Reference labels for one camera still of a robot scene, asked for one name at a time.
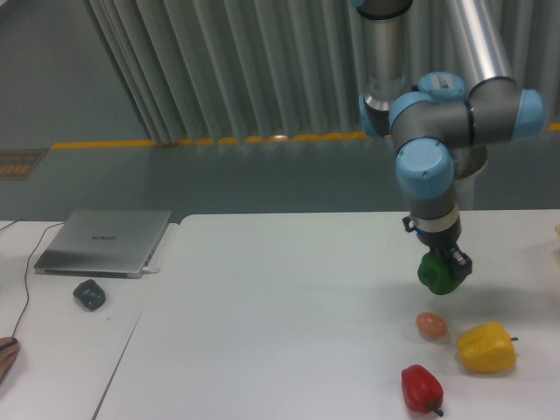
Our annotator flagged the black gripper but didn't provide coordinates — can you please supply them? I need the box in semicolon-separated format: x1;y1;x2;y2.
402;214;473;284

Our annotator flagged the green bell pepper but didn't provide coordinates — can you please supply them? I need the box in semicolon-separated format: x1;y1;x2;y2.
417;251;461;296

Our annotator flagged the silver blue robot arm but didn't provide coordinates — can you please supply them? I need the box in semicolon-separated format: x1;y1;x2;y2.
353;1;545;295

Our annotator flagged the person's hand on mouse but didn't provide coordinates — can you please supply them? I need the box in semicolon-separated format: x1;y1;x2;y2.
0;337;20;382

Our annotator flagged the brown egg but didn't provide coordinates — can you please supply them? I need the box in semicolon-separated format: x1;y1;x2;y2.
416;311;448;340

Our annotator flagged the yellow bell pepper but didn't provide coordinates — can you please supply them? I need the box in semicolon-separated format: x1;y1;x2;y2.
456;322;517;374

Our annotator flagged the red bell pepper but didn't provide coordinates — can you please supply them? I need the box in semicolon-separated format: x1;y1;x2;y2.
401;364;444;417

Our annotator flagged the grey pleated curtain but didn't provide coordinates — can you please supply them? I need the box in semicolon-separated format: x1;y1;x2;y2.
85;1;559;144

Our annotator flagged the silver closed laptop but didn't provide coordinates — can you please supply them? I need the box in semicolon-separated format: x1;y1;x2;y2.
34;210;172;278

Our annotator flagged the small black device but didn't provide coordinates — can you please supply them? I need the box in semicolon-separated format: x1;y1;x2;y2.
73;279;106;312

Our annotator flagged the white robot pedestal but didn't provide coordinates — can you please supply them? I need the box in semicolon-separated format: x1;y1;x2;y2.
451;146;488;211

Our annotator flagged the black mouse cable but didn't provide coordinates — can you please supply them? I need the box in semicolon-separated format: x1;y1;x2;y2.
0;219;65;341

